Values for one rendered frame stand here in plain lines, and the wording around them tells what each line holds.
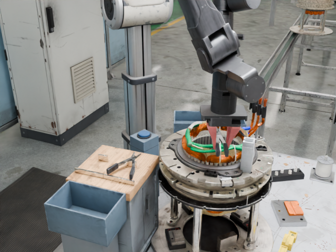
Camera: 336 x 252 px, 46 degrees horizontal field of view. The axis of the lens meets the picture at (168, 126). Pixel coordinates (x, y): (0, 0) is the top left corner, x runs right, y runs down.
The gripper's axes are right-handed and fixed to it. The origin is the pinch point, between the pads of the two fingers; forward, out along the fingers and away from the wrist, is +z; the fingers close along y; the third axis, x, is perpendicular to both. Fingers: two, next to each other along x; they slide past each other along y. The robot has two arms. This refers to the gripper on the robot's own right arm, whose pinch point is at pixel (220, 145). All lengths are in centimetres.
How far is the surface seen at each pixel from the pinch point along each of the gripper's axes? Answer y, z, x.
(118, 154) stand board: -27.3, 13.2, 19.0
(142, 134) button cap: -21.3, 14.8, 35.3
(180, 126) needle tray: -8.5, 13.5, 39.5
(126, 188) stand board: -23.3, 13.6, 2.1
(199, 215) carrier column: -3.9, 23.2, 3.6
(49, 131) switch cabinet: -113, 102, 215
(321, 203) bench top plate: 42, 41, 34
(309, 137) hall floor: 112, 113, 229
